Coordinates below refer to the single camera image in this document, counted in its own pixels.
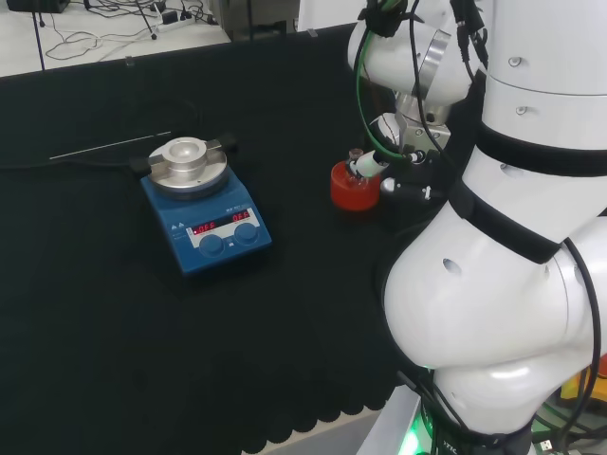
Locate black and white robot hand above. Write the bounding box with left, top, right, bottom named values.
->
left=348, top=111, right=456, bottom=203

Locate clear round-bottom glass flask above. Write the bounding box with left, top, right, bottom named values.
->
left=348, top=147, right=378, bottom=186

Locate red round flask stand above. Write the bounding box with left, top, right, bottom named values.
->
left=329, top=160, right=380, bottom=211

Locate grey metal cabinet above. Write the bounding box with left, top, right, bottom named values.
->
left=211, top=0, right=303, bottom=44

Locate blue-base heater with steel plate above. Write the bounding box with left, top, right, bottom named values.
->
left=129, top=133, right=274, bottom=280

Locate black bench cloth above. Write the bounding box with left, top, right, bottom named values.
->
left=0, top=21, right=475, bottom=455

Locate white power strip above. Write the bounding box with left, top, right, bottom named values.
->
left=156, top=11, right=198, bottom=33

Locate yellow stop button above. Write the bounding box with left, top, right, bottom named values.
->
left=561, top=357, right=607, bottom=404

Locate dark tripod leg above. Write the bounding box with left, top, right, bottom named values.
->
left=135, top=0, right=160, bottom=42
left=30, top=0, right=46, bottom=72

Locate thin metal probe rod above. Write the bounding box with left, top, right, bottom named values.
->
left=48, top=131, right=173, bottom=161

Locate black equipment case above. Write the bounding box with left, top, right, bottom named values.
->
left=7, top=0, right=70, bottom=14

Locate green robot cable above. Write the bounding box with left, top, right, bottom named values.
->
left=354, top=0, right=414, bottom=165

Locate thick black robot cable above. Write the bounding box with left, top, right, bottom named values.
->
left=450, top=0, right=489, bottom=84

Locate black heater cable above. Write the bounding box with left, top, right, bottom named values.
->
left=0, top=97, right=203, bottom=172

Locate grey floor cable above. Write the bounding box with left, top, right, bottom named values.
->
left=45, top=18, right=157, bottom=63

